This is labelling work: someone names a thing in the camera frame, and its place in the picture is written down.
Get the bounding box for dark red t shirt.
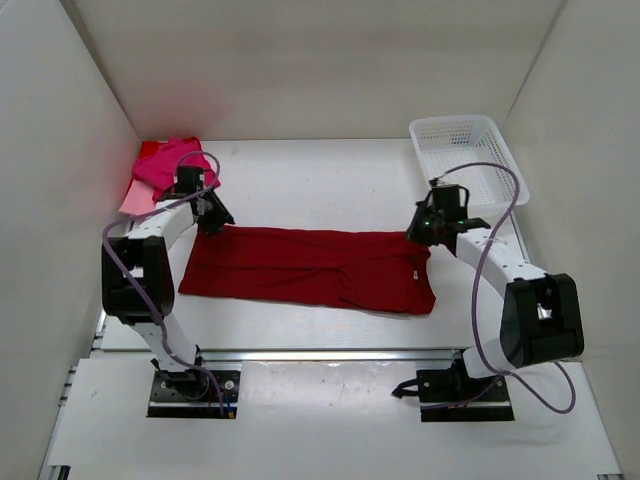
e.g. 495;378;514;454
178;226;436;315

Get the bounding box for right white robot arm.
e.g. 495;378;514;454
406;184;585;401

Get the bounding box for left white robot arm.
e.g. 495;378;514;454
101;165;234;398

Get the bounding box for magenta folded t shirt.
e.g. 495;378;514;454
131;149;197;202

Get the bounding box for bright red folded t shirt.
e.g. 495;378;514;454
136;139;197;164

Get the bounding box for light pink folded t shirt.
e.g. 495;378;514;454
119;179;155;216

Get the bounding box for white plastic mesh basket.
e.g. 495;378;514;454
409;114;530;215

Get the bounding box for aluminium rail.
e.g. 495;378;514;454
202;348;456;362

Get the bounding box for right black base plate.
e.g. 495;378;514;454
391;360;515;423

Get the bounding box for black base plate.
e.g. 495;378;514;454
147;363;241;420
391;360;515;423

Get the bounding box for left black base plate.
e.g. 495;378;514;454
147;363;241;420

